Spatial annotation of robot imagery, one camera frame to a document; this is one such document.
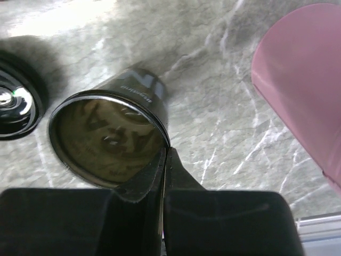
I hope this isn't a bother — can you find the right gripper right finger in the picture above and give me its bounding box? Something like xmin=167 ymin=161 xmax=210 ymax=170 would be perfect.
xmin=164 ymin=148 xmax=304 ymax=255

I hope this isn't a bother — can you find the black plastic lid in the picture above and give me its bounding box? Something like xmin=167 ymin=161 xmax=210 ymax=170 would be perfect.
xmin=1 ymin=50 xmax=49 ymax=141

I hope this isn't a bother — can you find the pink stirrer cup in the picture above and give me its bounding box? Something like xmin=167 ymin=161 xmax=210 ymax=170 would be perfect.
xmin=251 ymin=3 xmax=340 ymax=191

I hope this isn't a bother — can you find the dark translucent cup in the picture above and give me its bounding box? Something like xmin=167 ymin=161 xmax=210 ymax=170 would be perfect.
xmin=48 ymin=68 xmax=171 ymax=188

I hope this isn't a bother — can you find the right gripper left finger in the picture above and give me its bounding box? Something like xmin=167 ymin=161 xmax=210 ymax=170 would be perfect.
xmin=1 ymin=149 xmax=167 ymax=255

